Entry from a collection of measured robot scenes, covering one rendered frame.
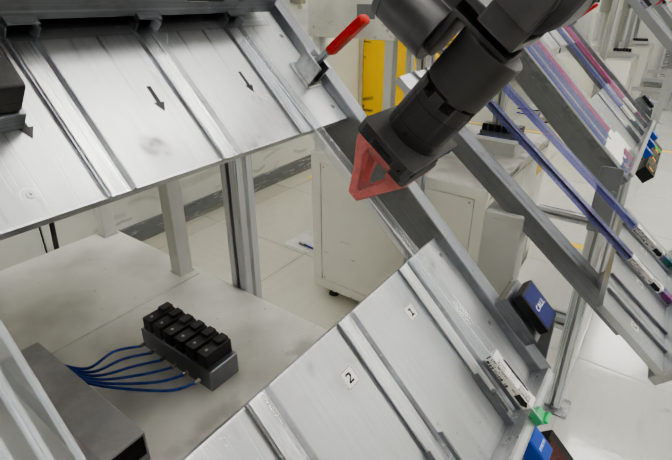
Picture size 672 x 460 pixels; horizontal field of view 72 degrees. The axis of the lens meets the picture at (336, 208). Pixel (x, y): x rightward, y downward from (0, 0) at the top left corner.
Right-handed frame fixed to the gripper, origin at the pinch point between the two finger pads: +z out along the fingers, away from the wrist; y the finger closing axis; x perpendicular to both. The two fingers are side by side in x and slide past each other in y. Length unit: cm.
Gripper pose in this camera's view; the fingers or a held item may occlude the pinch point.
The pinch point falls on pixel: (361, 189)
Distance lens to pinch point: 49.7
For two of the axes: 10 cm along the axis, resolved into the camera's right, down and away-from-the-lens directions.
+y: -5.8, 3.4, -7.4
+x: 6.3, 7.6, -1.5
